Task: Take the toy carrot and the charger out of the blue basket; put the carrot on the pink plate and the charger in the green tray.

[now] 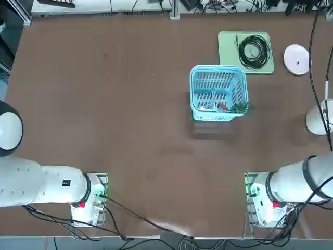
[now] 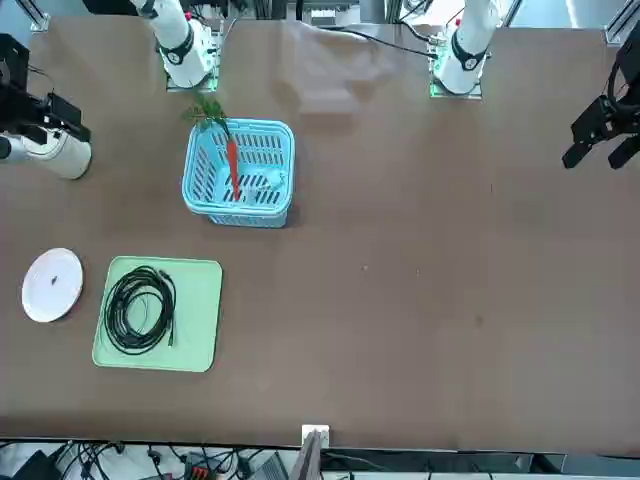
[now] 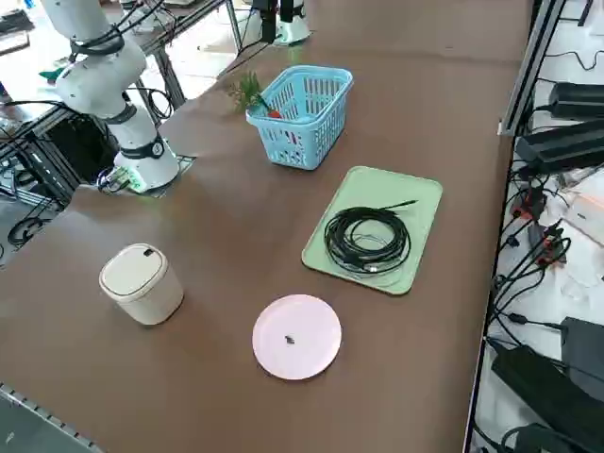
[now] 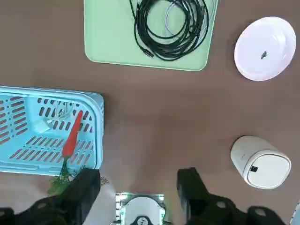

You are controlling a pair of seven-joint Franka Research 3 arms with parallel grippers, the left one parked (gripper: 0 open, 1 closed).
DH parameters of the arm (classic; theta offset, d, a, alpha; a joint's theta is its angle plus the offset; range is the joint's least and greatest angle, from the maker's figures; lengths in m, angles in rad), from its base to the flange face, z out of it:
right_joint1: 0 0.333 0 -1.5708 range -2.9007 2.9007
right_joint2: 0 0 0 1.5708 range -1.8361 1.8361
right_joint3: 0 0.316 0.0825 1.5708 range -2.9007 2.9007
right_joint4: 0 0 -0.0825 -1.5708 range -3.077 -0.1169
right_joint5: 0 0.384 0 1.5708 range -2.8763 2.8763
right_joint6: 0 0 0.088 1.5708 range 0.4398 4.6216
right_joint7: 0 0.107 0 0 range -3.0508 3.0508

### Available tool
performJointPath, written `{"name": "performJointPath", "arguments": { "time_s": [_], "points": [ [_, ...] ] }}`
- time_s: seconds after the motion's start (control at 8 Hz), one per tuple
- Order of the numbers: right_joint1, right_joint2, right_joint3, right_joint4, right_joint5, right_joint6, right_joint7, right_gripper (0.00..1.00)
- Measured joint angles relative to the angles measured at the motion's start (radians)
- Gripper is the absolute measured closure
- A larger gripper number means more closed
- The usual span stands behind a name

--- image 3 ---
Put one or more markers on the orange toy carrot green leaves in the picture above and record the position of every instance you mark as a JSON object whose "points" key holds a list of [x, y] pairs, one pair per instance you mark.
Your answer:
{"points": [[247, 89]]}

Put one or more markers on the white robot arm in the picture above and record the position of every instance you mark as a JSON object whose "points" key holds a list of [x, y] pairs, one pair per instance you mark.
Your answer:
{"points": [[127, 141], [295, 28]]}

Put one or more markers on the blue plastic basket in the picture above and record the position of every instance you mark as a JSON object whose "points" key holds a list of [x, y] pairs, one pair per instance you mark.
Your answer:
{"points": [[283, 125]]}

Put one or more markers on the green tray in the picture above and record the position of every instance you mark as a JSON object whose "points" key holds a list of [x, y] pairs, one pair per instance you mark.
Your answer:
{"points": [[415, 226]]}

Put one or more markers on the pink plate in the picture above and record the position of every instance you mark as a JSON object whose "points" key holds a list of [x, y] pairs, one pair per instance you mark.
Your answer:
{"points": [[302, 358]]}

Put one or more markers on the white device red button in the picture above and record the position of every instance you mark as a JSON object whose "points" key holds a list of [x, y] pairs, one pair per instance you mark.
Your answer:
{"points": [[141, 19]]}

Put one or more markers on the cream small trash bin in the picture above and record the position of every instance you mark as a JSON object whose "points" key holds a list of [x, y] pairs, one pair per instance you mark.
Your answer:
{"points": [[141, 288]]}

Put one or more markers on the black power adapter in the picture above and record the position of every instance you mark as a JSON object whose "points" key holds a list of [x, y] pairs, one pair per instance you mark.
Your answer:
{"points": [[578, 99]]}

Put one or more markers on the long black power brick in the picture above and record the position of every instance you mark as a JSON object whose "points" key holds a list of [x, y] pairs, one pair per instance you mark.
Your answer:
{"points": [[561, 146]]}

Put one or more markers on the orange white box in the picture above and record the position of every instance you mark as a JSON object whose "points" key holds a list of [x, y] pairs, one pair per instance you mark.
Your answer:
{"points": [[587, 212]]}

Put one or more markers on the large black box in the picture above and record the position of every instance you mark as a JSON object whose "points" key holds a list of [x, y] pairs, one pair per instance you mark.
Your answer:
{"points": [[557, 391]]}

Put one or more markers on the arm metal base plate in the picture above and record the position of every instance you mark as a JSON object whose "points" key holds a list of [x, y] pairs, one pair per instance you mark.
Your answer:
{"points": [[181, 165]]}

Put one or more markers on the aluminium profile post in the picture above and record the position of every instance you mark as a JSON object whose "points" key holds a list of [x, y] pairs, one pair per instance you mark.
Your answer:
{"points": [[528, 71]]}

